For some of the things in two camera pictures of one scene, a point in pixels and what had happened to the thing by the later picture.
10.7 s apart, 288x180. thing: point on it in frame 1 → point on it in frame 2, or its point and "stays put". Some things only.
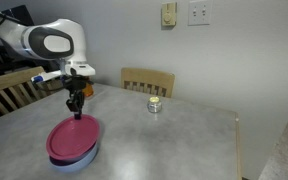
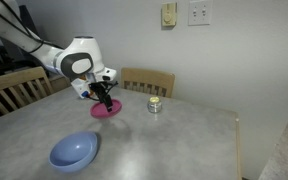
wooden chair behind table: (148, 81) stays put
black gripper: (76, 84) → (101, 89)
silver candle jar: (154, 105) stays put
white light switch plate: (199, 13) stays put
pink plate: (71, 138) → (100, 110)
